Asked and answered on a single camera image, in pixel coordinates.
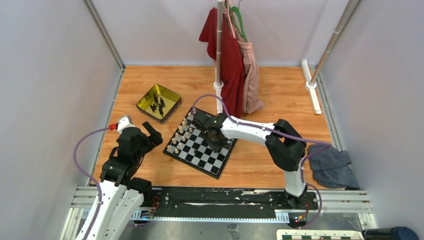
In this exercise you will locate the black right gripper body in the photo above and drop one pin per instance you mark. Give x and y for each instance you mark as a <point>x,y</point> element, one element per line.
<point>216,145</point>

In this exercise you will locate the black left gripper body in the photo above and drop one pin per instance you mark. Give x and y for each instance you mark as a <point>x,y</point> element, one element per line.
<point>147,145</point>

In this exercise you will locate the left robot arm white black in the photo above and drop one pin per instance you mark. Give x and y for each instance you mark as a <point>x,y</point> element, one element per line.
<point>119,192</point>

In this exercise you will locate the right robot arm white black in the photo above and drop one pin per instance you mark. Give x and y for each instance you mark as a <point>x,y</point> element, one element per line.
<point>282,141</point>

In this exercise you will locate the white chess pieces row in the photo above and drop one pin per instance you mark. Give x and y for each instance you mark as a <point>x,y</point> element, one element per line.
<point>181,141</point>

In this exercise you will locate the black pieces in tin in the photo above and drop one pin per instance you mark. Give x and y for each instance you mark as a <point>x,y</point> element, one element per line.
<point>158,105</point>

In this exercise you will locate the black white chessboard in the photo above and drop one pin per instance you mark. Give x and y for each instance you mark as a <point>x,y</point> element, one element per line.
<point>202,158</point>

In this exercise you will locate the yellow square tin box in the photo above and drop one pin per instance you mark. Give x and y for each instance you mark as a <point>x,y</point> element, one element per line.
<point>172,100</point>

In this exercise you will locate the white clothes rack pole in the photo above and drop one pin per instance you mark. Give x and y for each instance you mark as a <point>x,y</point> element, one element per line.
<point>218,84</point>

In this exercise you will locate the pink hanging garment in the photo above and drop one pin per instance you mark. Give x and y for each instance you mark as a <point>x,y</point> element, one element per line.
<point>251,101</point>

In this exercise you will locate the red hanging shirt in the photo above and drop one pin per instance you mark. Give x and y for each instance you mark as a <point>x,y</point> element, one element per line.
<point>231,65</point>

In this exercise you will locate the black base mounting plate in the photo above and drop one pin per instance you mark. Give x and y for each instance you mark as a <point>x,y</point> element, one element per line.
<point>222,203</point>

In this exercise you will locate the white rack foot bar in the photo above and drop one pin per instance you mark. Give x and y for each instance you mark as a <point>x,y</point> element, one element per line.
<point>310,87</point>

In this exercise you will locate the green clothes hanger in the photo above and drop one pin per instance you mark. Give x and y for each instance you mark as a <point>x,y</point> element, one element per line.
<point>236,17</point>

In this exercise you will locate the grey crumpled cloth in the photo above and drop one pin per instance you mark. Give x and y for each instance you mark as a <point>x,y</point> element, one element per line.
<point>331,167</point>

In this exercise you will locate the silver diagonal rack pole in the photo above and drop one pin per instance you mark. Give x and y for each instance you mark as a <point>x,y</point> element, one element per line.
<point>347,14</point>

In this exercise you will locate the dark blue object corner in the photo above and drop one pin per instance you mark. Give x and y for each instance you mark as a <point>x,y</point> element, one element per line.
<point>391,233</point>

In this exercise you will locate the aluminium frame rail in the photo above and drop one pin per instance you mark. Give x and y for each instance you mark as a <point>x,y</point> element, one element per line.
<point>352,204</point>

